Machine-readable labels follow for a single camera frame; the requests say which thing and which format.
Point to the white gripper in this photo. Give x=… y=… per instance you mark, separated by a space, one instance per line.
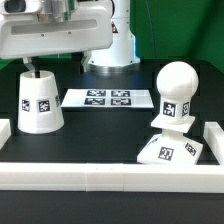
x=31 y=28

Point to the white lamp shade cone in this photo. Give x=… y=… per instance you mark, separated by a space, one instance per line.
x=39 y=109

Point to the white lamp bulb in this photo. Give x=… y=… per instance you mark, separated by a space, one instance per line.
x=176 y=82

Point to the white lamp base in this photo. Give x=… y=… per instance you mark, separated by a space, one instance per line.
x=171 y=147

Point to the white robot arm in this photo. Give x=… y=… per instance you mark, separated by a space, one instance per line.
x=115 y=36

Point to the white tag sheet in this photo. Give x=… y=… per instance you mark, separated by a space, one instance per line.
x=114 y=98

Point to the white left fence block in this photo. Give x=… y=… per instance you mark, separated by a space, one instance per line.
x=5 y=131

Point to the white front fence wall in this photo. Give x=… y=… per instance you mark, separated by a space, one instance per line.
x=111 y=177

